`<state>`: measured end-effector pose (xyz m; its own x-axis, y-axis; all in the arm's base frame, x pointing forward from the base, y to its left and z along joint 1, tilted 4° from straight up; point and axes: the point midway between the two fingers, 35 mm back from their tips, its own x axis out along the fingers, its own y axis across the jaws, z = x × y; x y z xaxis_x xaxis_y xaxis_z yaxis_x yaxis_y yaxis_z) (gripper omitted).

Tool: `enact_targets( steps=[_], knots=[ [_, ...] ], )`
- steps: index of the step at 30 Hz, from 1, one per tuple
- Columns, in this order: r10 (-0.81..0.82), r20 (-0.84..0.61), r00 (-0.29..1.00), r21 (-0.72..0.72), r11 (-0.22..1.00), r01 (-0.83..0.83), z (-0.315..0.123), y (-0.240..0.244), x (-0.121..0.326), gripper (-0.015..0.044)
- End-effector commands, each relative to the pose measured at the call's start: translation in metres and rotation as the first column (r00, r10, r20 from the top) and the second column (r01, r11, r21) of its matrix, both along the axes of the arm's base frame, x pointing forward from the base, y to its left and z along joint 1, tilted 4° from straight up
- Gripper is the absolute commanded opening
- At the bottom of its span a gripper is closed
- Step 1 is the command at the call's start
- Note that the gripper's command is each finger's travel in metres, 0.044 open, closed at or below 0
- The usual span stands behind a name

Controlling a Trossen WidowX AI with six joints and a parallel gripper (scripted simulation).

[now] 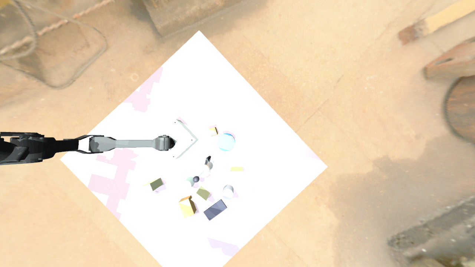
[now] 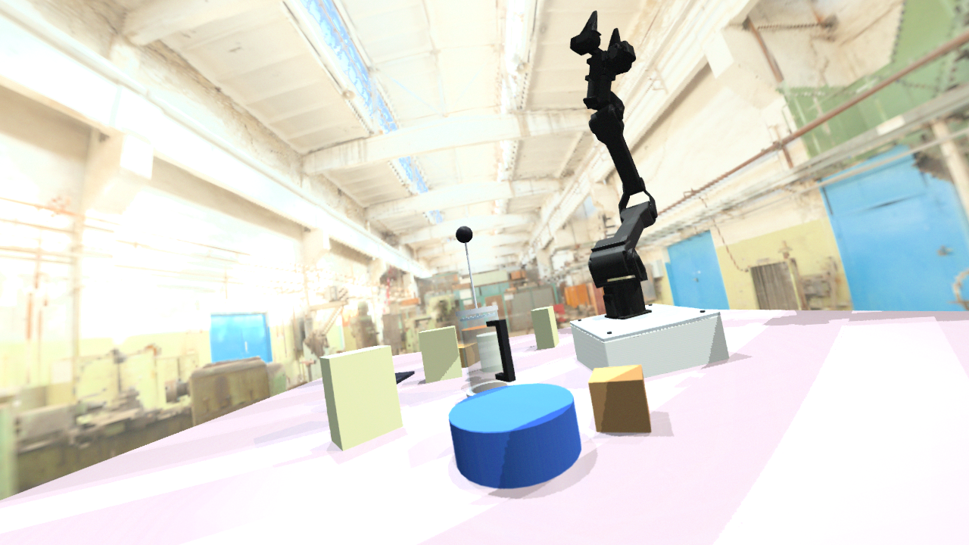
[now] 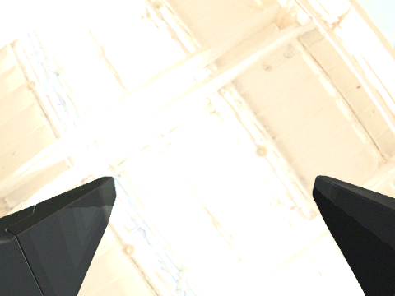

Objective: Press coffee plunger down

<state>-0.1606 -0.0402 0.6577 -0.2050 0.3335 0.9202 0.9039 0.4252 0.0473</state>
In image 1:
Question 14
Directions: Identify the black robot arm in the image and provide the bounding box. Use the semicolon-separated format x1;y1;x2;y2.
0;132;177;165

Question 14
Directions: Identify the brown cube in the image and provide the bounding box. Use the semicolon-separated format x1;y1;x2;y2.
208;127;218;136

